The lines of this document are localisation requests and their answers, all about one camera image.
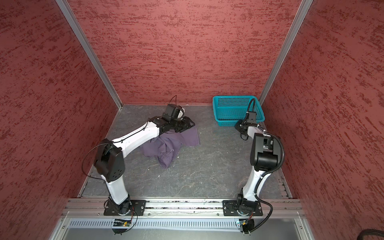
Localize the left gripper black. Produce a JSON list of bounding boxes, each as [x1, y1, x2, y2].
[[169, 116, 195, 132]]

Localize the teal plastic basket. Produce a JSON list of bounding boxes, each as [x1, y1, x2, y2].
[[213, 96, 265, 127]]

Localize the purple trousers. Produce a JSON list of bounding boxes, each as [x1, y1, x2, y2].
[[140, 127, 200, 169]]

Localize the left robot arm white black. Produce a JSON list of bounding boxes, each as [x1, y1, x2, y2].
[[94, 117, 195, 216]]

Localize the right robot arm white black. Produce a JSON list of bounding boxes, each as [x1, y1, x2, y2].
[[235, 120, 282, 216]]

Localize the right circuit board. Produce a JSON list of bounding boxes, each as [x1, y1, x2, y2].
[[238, 219, 255, 234]]

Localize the circuit board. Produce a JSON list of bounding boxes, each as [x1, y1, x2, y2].
[[238, 219, 255, 234], [113, 219, 132, 228]]

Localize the left circuit board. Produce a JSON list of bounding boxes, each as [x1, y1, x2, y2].
[[113, 219, 132, 228]]

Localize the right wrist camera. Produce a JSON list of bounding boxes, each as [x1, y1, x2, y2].
[[246, 111, 257, 122]]

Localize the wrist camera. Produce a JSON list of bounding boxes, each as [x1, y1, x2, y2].
[[162, 104, 185, 122], [246, 111, 257, 122]]

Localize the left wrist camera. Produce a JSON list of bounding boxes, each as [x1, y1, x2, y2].
[[162, 104, 185, 122]]

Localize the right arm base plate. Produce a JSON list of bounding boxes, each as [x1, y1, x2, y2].
[[222, 200, 263, 217]]

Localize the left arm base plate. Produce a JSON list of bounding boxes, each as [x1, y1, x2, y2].
[[104, 198, 147, 217]]

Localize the white vented cable duct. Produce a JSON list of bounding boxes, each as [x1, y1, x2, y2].
[[67, 218, 240, 232]]

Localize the aluminium front rail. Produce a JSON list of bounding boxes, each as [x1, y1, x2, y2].
[[61, 197, 306, 219]]

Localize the left corner aluminium post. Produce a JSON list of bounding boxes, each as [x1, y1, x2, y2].
[[56, 0, 124, 111]]

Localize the corner aluminium post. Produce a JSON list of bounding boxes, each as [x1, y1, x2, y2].
[[259, 0, 313, 105], [56, 0, 124, 111]]

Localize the right corner aluminium post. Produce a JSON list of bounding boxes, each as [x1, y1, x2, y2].
[[259, 0, 313, 105]]

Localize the black hose bottom right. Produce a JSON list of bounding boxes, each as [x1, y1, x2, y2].
[[356, 228, 384, 240]]

